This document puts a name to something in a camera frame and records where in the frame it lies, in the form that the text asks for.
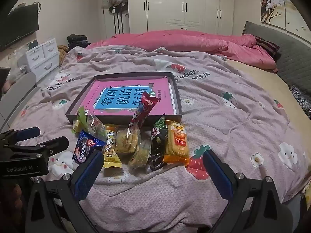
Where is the green and black snack packet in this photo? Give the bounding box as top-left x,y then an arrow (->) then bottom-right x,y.
150,114 -> 169,156

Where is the beige bed sheet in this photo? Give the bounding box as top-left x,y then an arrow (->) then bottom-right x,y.
226,58 -> 311,131

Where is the white wardrobe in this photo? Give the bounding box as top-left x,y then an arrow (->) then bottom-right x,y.
126,0 -> 235,36

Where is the blue cookie packet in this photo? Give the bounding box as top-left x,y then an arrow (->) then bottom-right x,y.
73,130 -> 105,164

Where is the white drawer unit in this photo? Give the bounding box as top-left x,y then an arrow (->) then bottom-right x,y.
25,39 -> 60,82

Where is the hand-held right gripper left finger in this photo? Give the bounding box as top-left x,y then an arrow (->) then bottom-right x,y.
25,150 -> 105,233

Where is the dark clothes pile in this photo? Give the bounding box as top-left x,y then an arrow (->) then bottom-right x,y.
67,33 -> 88,51

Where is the dark shallow cardboard box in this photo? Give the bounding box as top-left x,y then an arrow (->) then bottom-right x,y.
65,71 -> 183,128

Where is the brown plush toy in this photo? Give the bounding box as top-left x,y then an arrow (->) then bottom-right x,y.
58,45 -> 71,62

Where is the grey padded headboard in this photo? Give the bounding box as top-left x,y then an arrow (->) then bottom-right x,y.
242,21 -> 311,95

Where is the pink quilt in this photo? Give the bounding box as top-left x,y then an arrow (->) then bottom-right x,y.
86,30 -> 279,73

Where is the strawberry printed blanket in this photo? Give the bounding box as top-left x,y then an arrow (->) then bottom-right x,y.
7,45 -> 308,233

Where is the coat rack with clothes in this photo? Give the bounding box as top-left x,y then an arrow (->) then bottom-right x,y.
101,0 -> 128,37

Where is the black white patterned cloth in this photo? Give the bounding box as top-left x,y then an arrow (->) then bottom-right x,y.
289,85 -> 311,119

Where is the yellow snack packet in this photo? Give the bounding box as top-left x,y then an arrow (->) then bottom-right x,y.
102,125 -> 123,169

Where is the pale green clear snack packet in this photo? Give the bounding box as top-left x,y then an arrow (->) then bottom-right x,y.
128,141 -> 152,169

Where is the floral wall painting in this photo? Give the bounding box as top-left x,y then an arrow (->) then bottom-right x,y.
258,0 -> 311,42

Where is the dark brown small snack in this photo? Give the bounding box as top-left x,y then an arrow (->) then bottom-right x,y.
146,152 -> 167,174

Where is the clear cracker packet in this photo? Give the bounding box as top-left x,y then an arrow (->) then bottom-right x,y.
114,126 -> 142,154

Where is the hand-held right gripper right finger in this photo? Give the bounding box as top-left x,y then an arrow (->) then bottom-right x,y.
202,150 -> 302,233

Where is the orange snack packet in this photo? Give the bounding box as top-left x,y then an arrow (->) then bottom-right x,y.
163,120 -> 190,167

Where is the dark striped pillow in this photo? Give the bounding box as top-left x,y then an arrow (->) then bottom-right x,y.
254,36 -> 280,59

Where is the black television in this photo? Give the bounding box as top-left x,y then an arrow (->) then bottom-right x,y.
0,3 -> 39,52

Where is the red wafer packet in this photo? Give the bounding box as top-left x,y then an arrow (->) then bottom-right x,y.
129,91 -> 159,129

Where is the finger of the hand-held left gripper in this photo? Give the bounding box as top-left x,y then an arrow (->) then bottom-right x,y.
0,127 -> 41,146
15,136 -> 70,158

